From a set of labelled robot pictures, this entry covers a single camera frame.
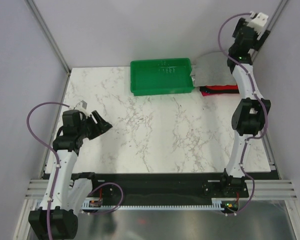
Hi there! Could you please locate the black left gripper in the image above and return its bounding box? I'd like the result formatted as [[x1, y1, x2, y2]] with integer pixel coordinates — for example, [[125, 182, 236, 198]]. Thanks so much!
[[76, 110, 112, 141]]

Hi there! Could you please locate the grey t-shirt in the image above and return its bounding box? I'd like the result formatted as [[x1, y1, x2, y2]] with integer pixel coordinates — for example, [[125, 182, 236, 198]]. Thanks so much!
[[190, 51, 237, 87]]

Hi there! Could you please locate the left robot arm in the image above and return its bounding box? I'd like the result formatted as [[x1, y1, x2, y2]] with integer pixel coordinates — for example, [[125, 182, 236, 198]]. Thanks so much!
[[28, 109, 113, 240]]

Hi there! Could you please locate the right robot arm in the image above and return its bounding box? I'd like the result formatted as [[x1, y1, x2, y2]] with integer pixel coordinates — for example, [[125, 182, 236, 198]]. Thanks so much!
[[219, 12, 271, 197]]

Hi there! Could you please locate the red folded t-shirt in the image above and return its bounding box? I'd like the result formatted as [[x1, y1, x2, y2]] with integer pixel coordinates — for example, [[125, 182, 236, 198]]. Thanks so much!
[[206, 85, 239, 93]]

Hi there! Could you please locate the green plastic tray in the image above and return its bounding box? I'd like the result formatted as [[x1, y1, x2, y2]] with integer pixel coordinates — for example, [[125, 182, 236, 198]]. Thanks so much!
[[130, 58, 195, 96]]

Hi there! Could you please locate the black folded t-shirt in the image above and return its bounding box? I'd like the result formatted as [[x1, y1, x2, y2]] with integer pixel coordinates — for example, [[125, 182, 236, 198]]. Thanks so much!
[[199, 85, 239, 96]]

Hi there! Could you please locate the pink folded t-shirt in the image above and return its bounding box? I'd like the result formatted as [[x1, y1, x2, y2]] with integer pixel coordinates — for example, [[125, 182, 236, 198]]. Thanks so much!
[[201, 91, 216, 97]]

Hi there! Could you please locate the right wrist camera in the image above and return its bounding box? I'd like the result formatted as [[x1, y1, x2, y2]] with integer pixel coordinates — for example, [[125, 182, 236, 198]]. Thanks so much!
[[247, 11, 269, 35]]

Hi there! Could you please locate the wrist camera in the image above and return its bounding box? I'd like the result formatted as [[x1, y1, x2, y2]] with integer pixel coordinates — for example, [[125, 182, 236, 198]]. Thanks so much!
[[69, 100, 90, 117], [247, 11, 269, 35]]

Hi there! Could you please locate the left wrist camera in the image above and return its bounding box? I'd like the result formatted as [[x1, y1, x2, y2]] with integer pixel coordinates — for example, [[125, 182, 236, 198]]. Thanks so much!
[[69, 100, 90, 117]]

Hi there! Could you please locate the right aluminium frame post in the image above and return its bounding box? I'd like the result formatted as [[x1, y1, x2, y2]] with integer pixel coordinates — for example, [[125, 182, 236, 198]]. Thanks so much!
[[251, 0, 290, 71]]

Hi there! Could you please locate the aluminium frame post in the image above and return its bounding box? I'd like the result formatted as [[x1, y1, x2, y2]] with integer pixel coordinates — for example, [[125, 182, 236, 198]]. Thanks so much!
[[24, 0, 72, 76], [251, 0, 290, 71]]

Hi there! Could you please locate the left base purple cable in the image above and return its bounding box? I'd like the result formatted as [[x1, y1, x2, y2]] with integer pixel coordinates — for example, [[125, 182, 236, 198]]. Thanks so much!
[[81, 182, 125, 217]]

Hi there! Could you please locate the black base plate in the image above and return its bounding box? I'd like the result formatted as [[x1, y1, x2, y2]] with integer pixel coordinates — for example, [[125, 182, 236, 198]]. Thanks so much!
[[72, 172, 250, 208]]

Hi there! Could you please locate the left aluminium frame post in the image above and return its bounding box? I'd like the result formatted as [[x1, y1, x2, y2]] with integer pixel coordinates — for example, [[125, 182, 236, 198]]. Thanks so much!
[[24, 0, 72, 76]]

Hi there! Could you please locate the white slotted cable duct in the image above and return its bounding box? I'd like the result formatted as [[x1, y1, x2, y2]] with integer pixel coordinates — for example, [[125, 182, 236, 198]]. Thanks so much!
[[81, 199, 225, 211]]

